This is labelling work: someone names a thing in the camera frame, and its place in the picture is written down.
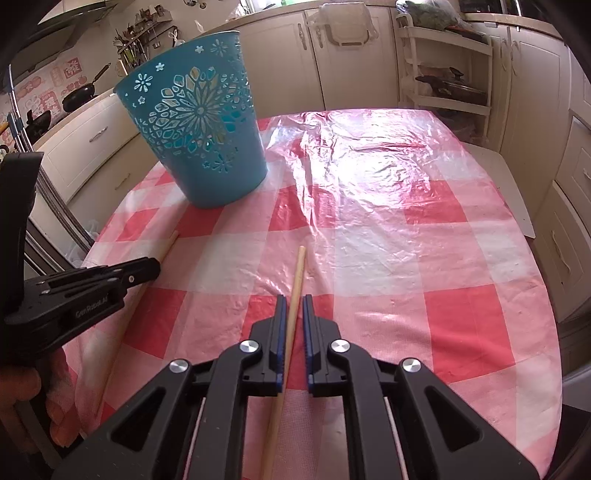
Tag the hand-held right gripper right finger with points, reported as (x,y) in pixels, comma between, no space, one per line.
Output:
(308,337)

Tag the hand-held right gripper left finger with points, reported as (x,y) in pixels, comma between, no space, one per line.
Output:
(280,332)

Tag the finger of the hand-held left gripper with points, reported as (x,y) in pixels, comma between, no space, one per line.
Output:
(115,274)

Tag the wooden chopstick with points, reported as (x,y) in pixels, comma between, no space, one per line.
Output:
(295,277)
(115,341)

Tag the blue perforated plastic basket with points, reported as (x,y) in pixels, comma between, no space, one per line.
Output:
(203,152)

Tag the person's left hand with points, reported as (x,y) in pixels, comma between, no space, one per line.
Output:
(64,397)

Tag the pink checkered plastic tablecloth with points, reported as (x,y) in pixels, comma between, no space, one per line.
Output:
(392,277)

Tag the small black wok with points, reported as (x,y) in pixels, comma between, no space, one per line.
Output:
(39,127)

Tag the grey range hood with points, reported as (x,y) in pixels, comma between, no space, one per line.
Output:
(46,41)

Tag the dark pot with lid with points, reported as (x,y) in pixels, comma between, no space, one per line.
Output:
(455,87)

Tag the white plastic hanging bin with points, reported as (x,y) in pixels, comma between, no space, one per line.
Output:
(346,23)

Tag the white plastic shelf rack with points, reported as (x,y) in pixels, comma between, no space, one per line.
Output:
(443,50)

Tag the plastic bag of greens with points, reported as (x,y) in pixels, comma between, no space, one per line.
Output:
(429,11)

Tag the red wall stickers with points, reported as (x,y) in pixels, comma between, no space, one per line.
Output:
(51,92)

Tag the wall utensil rack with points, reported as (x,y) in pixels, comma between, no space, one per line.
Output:
(138,41)

